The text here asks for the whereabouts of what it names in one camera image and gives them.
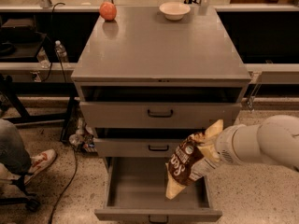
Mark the person leg in jeans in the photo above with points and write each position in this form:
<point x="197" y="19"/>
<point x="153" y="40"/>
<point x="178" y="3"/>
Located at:
<point x="13" y="154"/>

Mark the middle grey drawer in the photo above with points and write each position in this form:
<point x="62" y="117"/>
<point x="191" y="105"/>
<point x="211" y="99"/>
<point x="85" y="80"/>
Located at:
<point x="136" y="147"/>

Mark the orange round fruit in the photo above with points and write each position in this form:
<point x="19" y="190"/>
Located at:
<point x="108" y="11"/>

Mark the white bowl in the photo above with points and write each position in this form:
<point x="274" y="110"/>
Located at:
<point x="174" y="11"/>

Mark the clear water bottle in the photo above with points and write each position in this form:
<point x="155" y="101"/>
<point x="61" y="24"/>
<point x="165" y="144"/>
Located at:
<point x="43" y="59"/>
<point x="61" y="52"/>

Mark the top grey drawer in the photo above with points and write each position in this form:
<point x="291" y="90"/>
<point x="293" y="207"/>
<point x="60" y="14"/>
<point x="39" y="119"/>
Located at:
<point x="157" y="115"/>

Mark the brown chip bag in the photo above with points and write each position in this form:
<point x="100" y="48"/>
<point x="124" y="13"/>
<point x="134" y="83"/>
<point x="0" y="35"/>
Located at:
<point x="183" y="169"/>

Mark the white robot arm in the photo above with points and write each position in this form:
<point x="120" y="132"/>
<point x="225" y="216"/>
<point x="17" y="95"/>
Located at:
<point x="275" y="142"/>

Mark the bottom grey open drawer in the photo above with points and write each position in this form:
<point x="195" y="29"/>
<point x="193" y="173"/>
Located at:
<point x="136" y="192"/>

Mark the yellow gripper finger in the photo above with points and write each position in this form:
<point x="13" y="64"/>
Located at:
<point x="214" y="129"/>

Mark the grey metal drawer cabinet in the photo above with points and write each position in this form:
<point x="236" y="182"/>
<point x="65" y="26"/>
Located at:
<point x="142" y="57"/>

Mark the black side table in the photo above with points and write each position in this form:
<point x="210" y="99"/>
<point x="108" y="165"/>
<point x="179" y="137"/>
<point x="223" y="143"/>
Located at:
<point x="22" y="75"/>

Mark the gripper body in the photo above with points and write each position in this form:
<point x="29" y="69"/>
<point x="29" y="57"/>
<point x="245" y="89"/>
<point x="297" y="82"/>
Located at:
<point x="226" y="146"/>

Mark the clutter of bottles on floor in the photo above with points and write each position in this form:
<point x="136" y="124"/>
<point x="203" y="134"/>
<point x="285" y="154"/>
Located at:
<point x="82" y="138"/>

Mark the white orange sneaker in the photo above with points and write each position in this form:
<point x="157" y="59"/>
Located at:
<point x="39" y="163"/>

